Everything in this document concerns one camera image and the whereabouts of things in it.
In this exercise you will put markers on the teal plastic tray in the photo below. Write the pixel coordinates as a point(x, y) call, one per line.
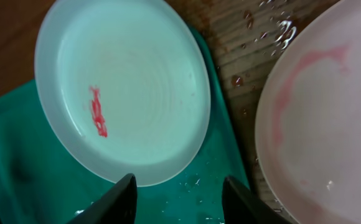
point(40, 182)

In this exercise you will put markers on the white plate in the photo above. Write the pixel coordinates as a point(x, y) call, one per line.
point(308, 121)

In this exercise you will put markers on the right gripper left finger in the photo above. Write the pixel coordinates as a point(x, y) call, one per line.
point(118, 205)

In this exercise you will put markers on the light blue plate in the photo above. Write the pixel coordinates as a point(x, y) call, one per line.
point(124, 87)

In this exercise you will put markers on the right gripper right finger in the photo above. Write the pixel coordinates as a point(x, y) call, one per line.
point(240, 206)

